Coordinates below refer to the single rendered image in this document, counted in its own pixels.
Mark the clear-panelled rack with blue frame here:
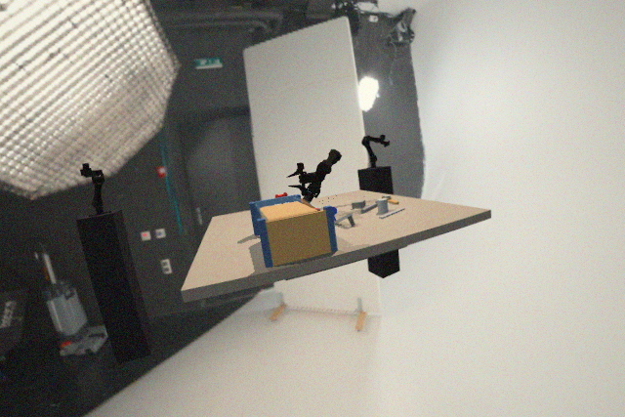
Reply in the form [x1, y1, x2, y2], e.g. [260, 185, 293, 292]
[249, 194, 338, 268]

